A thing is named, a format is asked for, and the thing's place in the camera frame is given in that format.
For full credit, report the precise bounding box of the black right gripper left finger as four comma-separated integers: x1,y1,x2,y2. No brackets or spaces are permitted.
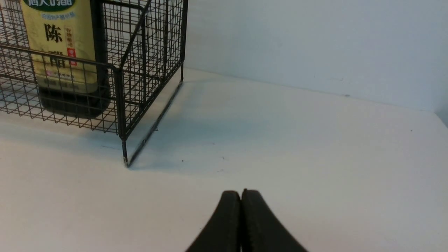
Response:
186,190,241,252

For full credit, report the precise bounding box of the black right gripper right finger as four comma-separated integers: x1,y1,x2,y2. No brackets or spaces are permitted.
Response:
241,189,307,252

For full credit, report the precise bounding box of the vinegar bottle gold cap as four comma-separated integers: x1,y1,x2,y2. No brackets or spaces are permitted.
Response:
21,0,111,119

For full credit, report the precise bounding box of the black wire mesh rack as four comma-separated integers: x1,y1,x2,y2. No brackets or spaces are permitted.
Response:
1,0,189,167

